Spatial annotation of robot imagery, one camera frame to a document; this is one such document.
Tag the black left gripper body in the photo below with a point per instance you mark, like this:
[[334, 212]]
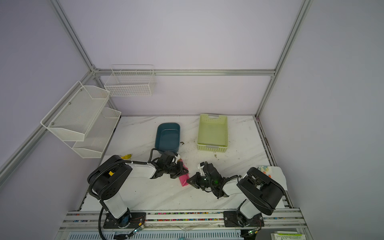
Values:
[[174, 170]]

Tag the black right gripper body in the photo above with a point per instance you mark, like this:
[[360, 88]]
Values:
[[202, 182]]

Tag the pink paper napkin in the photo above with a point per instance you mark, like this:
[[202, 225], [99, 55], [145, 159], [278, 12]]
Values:
[[183, 178]]

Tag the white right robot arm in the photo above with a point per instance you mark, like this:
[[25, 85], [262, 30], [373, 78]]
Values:
[[262, 187]]

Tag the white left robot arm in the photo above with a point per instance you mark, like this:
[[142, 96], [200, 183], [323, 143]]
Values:
[[106, 181]]

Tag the dark teal plastic bin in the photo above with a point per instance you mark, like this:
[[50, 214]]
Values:
[[168, 137]]

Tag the yellow banana bunch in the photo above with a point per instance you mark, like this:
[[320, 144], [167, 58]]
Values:
[[126, 157]]

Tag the light green perforated basket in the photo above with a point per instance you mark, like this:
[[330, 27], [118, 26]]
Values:
[[213, 134]]

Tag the colourful tissue pack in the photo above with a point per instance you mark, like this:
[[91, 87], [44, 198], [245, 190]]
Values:
[[276, 174]]

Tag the white mesh lower shelf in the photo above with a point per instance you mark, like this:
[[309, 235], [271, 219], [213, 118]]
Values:
[[98, 138]]

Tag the white mesh shelf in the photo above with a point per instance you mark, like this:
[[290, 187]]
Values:
[[72, 118], [98, 138]]

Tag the white mesh upper shelf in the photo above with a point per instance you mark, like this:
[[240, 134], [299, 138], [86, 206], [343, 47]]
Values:
[[72, 118]]

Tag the white wire wall basket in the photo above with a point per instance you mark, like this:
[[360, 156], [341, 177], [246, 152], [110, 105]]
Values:
[[131, 80]]

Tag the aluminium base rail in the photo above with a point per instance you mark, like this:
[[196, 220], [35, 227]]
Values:
[[182, 225]]

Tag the aluminium frame post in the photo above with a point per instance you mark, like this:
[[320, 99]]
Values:
[[304, 9]]

